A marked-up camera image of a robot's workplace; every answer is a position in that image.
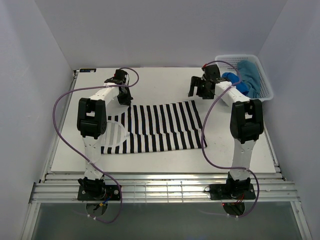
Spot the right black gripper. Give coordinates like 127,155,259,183
188,76,215,100

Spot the black white striped tank top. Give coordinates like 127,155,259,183
101,100,207,155

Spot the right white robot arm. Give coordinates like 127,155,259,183
188,61,264,199

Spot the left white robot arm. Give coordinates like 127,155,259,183
76,68,133,181

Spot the blue tank top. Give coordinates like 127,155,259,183
221,71,251,96

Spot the teal tank top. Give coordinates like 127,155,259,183
236,60,261,99

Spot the white plastic basket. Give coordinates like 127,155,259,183
215,54,274,102

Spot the blue label sticker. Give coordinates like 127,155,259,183
79,68,97,73

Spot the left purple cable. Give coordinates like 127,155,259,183
52,67,140,224

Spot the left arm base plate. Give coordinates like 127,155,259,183
77,177,121,201

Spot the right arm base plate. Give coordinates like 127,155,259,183
203,178,256,200

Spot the aluminium rail frame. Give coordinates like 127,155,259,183
30,171,300,204

